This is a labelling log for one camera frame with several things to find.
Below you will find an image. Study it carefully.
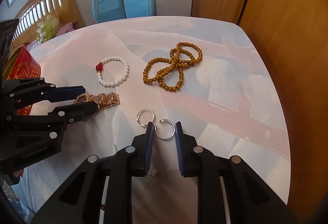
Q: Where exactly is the rose gold wristwatch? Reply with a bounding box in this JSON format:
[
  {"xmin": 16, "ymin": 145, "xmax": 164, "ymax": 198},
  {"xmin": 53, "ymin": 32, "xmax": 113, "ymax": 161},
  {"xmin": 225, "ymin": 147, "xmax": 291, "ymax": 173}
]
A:
[{"xmin": 73, "ymin": 93, "xmax": 120, "ymax": 111}]

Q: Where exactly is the white pearl bracelet red bead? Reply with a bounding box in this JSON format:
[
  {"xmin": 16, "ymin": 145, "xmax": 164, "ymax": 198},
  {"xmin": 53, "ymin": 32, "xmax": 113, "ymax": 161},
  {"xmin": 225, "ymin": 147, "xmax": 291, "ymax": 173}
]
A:
[{"xmin": 95, "ymin": 56, "xmax": 130, "ymax": 88}]

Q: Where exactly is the silver ring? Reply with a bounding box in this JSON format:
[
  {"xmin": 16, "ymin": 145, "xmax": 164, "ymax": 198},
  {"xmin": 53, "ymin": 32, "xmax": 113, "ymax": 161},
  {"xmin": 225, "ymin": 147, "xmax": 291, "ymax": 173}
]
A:
[
  {"xmin": 136, "ymin": 108, "xmax": 156, "ymax": 128},
  {"xmin": 154, "ymin": 118, "xmax": 176, "ymax": 141}
]

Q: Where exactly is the small silver charm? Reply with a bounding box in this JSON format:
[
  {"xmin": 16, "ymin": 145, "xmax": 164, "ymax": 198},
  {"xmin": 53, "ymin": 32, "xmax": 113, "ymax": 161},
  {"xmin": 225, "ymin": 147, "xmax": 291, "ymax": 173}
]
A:
[{"xmin": 149, "ymin": 166, "xmax": 158, "ymax": 177}]

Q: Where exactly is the brown wooden bead necklace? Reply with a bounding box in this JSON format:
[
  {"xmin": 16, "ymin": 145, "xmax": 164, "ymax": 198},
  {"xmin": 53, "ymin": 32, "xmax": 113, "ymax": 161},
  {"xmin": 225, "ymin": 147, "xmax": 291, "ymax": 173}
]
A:
[{"xmin": 142, "ymin": 41, "xmax": 204, "ymax": 93}]

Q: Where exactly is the person's hand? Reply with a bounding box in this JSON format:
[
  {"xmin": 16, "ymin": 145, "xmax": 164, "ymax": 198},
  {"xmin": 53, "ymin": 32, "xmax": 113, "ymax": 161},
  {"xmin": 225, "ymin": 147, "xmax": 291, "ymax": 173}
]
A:
[{"xmin": 13, "ymin": 169, "xmax": 24, "ymax": 177}]

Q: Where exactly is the red gold round tin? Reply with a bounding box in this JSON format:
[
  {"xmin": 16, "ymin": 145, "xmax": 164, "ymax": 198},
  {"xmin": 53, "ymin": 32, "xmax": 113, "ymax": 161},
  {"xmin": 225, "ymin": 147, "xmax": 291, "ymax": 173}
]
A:
[{"xmin": 1, "ymin": 45, "xmax": 44, "ymax": 124}]

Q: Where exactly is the green plush toy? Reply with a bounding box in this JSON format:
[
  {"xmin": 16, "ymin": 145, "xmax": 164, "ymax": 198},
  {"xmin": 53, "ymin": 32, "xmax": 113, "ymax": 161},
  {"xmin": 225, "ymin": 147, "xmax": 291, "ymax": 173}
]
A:
[{"xmin": 36, "ymin": 15, "xmax": 60, "ymax": 45}]

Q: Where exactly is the wooden bed headboard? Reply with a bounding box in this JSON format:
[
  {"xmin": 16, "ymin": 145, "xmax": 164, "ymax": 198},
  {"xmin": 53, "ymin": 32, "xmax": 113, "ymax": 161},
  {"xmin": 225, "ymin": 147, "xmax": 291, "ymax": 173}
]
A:
[{"xmin": 11, "ymin": 0, "xmax": 85, "ymax": 50}]

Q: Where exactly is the white patterned tablecloth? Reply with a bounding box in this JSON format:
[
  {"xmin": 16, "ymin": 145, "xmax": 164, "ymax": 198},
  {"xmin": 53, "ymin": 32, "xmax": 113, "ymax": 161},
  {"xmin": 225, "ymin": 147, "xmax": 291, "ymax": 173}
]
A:
[{"xmin": 13, "ymin": 16, "xmax": 291, "ymax": 223}]

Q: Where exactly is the wooden wardrobe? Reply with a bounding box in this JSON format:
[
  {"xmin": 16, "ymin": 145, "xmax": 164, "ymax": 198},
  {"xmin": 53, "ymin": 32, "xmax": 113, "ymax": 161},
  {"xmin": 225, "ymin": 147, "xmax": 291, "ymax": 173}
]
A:
[{"xmin": 191, "ymin": 0, "xmax": 327, "ymax": 222}]

